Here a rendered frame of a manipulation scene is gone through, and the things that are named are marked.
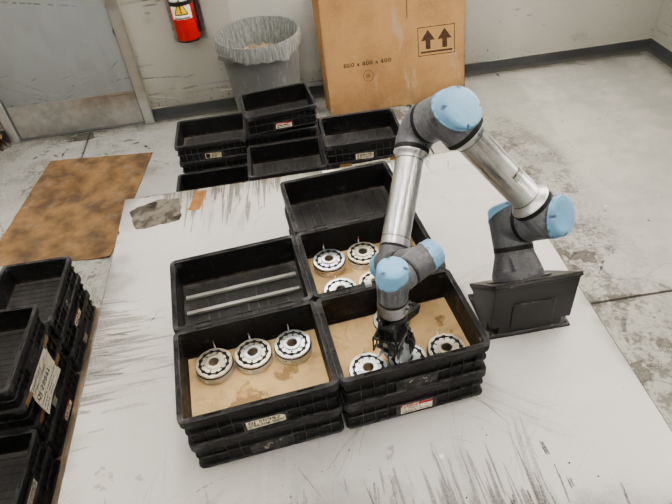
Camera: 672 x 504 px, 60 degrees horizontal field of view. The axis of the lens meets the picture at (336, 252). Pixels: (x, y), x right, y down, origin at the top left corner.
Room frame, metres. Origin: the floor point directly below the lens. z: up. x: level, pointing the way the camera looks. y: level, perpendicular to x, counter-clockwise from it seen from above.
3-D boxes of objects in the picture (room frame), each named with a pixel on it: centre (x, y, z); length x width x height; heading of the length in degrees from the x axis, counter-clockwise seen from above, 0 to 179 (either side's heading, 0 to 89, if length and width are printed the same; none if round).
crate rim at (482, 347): (1.02, -0.15, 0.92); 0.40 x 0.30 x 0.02; 100
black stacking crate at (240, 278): (1.25, 0.30, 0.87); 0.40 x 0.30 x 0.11; 100
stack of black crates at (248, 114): (3.01, 0.23, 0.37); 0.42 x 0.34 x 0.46; 94
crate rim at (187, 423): (0.96, 0.25, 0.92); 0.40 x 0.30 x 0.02; 100
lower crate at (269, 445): (0.96, 0.25, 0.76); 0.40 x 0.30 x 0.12; 100
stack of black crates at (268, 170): (2.61, 0.21, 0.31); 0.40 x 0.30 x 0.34; 94
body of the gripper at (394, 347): (0.95, -0.12, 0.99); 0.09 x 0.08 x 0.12; 148
